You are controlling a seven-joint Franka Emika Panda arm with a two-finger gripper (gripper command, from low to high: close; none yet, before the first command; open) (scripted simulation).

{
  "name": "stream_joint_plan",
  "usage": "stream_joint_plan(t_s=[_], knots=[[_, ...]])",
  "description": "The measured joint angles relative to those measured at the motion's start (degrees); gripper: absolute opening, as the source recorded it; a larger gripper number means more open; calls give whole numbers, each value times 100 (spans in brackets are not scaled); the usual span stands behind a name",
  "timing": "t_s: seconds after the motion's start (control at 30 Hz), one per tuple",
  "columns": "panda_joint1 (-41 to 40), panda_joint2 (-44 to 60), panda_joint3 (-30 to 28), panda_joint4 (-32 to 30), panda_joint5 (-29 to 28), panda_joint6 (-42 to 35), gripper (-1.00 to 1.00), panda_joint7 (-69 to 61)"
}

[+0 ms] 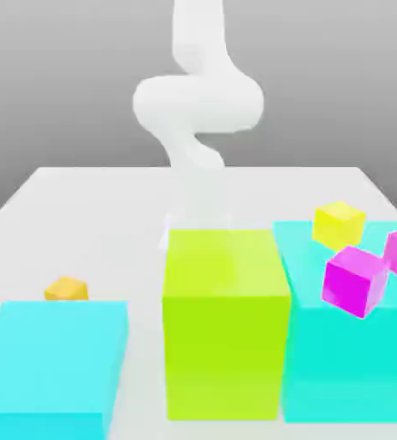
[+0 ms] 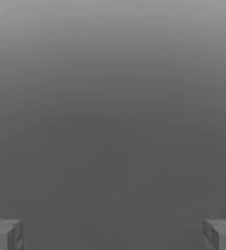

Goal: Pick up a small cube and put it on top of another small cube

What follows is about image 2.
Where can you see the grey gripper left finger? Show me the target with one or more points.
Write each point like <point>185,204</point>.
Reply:
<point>3,236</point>

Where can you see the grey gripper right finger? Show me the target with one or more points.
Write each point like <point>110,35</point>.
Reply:
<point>222,236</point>

